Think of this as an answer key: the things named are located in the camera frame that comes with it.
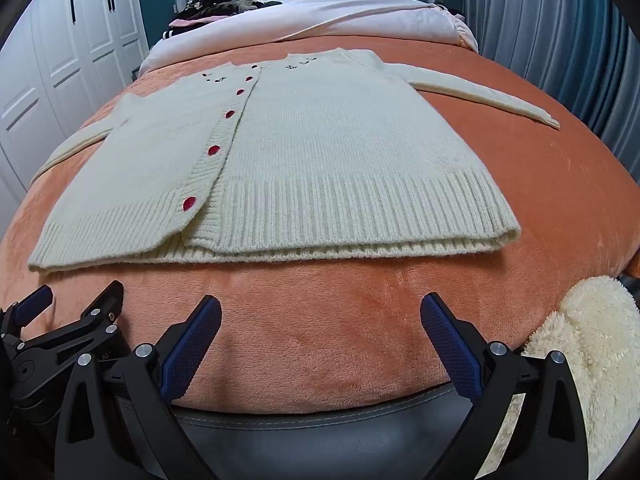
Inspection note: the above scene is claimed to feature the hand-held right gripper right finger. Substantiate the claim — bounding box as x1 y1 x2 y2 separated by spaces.
420 292 590 480

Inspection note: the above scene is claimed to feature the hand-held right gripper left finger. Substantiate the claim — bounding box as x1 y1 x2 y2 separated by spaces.
54 294 223 480

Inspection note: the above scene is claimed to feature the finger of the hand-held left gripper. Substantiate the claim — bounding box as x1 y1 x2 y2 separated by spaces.
0 285 54 348
20 280 126 361

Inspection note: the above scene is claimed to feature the cream knit cardigan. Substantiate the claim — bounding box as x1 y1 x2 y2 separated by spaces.
27 47 561 273

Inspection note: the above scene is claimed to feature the pile of dark clothes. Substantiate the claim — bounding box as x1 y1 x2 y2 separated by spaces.
167 0 301 41

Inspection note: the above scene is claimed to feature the orange plush blanket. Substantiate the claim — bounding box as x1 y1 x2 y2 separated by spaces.
0 35 640 413

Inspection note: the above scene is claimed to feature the cream fluffy fleece cloth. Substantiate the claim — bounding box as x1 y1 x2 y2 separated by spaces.
500 275 640 480

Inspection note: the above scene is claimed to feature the white wardrobe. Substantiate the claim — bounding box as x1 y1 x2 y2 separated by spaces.
0 0 151 221

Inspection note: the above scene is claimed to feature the blue curtain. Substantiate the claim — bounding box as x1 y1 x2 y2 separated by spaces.
462 0 640 181

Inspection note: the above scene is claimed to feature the white duvet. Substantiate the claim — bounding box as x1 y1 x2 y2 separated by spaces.
137 0 478 77

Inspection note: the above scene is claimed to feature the grey leather bed frame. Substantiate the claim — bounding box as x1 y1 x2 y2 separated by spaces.
170 384 501 480

